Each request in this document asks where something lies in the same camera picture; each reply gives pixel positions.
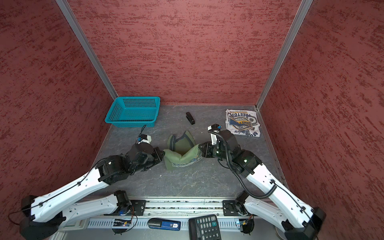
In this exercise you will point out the teal plastic laundry basket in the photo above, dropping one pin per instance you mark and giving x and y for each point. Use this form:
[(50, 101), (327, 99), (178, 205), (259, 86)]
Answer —
[(133, 112)]

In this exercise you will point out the grey metal corner post right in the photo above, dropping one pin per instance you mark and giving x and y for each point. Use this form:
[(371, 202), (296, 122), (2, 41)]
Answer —
[(290, 37)]

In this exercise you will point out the left small circuit board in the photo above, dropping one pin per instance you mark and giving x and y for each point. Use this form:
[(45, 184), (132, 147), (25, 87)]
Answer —
[(120, 223)]

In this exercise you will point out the aluminium rail frame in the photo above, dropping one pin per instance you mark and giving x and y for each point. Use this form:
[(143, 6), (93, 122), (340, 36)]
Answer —
[(181, 210)]

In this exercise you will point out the blue black handheld device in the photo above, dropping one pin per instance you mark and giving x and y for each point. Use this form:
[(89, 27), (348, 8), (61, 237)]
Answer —
[(163, 224)]

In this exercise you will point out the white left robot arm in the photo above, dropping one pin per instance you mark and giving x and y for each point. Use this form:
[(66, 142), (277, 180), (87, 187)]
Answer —
[(45, 215)]

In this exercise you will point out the green tank top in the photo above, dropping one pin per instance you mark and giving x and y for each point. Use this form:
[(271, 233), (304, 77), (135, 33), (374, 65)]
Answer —
[(181, 152)]

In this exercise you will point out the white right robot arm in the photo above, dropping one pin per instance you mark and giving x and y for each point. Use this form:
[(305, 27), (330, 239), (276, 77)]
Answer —
[(264, 195)]

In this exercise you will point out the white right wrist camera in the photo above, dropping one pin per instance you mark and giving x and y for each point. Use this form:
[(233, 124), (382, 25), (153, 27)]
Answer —
[(215, 130)]

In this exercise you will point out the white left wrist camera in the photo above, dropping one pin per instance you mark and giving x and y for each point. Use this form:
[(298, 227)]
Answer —
[(142, 138)]

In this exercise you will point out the white tank top navy trim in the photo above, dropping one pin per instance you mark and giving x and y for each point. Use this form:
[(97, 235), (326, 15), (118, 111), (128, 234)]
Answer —
[(243, 123)]

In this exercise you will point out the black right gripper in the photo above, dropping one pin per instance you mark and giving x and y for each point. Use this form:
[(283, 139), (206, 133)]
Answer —
[(207, 152)]

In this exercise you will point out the grey metal corner post left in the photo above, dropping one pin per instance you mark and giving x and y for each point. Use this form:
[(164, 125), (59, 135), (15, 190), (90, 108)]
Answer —
[(79, 33)]

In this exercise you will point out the small circuit board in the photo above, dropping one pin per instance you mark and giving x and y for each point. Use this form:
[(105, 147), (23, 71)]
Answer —
[(120, 223), (246, 227)]

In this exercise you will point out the small black stapler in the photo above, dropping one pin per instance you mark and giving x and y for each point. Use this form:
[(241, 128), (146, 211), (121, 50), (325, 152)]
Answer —
[(190, 118)]

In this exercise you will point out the grey metal corner post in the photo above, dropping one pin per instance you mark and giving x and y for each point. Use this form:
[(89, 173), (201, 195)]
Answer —
[(79, 33), (290, 37)]

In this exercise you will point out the black calculator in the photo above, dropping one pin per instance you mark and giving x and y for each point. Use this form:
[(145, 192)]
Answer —
[(204, 228)]

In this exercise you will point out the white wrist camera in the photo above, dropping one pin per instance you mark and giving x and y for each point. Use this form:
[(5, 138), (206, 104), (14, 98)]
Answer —
[(142, 138), (215, 130)]

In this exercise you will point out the right small circuit board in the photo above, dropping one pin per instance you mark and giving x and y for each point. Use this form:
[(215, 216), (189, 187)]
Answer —
[(246, 227)]

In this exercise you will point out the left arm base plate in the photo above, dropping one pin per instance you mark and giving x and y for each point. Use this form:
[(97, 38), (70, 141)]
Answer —
[(137, 207)]

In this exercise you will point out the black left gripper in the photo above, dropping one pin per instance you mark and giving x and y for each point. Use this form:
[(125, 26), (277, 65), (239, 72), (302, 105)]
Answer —
[(158, 158)]

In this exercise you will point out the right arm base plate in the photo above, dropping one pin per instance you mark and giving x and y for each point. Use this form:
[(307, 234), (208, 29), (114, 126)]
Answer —
[(230, 208)]

